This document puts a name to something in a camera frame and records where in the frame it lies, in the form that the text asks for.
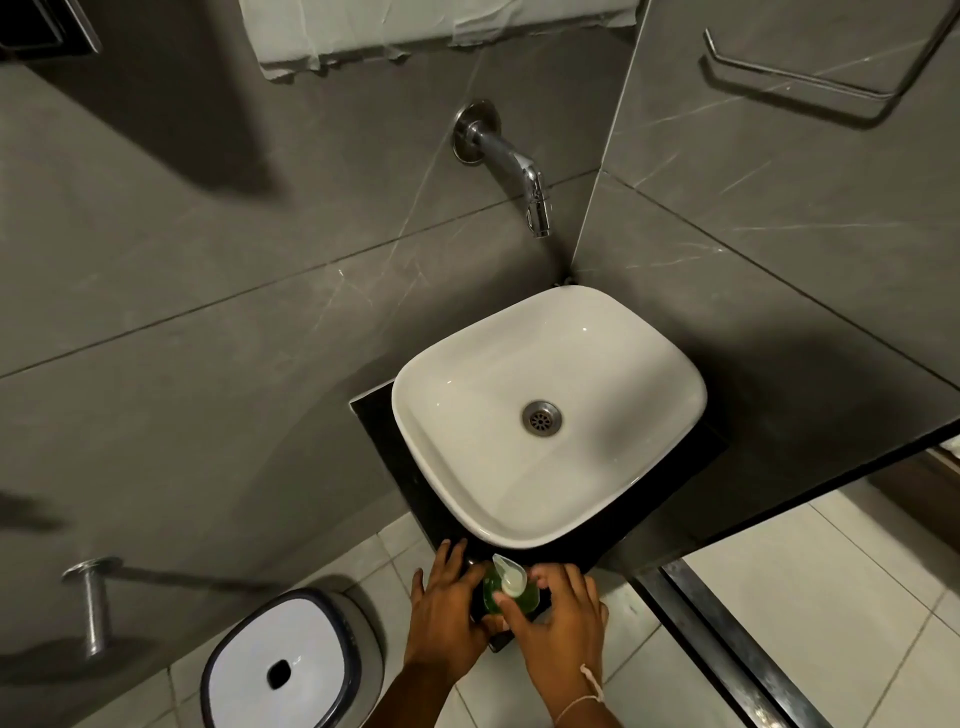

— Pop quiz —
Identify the person's right hand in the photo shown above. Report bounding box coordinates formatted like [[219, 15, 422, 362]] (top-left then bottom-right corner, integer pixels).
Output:
[[492, 562, 609, 707]]

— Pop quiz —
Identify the person's left hand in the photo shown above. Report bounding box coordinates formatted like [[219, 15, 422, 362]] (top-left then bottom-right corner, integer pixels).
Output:
[[403, 537, 509, 681]]

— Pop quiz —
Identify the green soap pump bottle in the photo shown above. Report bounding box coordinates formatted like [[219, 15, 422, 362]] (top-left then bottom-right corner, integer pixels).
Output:
[[470, 553, 543, 630]]

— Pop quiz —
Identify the person's right forearm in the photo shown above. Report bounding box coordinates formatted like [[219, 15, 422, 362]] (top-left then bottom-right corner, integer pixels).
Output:
[[549, 686, 625, 728]]

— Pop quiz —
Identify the person's left forearm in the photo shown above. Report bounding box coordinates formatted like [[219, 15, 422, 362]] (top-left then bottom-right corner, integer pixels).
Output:
[[366, 660, 460, 728]]

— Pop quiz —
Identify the black metal door threshold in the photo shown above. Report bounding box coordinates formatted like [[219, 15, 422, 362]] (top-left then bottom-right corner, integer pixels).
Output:
[[633, 558, 822, 728]]

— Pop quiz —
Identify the black stone vanity counter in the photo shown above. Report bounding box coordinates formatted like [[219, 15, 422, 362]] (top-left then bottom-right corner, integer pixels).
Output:
[[348, 378, 730, 655]]

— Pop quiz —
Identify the white trash bin dark rim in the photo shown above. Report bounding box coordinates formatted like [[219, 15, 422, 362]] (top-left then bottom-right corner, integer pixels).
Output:
[[199, 576, 387, 728]]

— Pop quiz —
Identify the chrome sink drain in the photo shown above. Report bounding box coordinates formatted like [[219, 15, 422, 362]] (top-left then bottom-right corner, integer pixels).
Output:
[[522, 400, 564, 437]]

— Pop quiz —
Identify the white ceramic sink basin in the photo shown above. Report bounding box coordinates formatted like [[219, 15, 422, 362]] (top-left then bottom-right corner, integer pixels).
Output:
[[390, 285, 709, 550]]

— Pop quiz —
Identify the white towel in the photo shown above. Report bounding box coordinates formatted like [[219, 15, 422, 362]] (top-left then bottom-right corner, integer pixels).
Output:
[[238, 0, 648, 82]]

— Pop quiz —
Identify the white thread wrist bracelet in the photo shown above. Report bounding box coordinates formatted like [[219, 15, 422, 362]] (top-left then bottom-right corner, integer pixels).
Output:
[[552, 663, 606, 726]]

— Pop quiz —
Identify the chrome wall faucet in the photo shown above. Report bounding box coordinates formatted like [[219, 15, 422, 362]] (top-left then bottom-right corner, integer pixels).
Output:
[[451, 99, 555, 240]]

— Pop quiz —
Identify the chrome towel ring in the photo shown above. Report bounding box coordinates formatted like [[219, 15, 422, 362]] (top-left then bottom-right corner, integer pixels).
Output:
[[702, 0, 960, 102]]

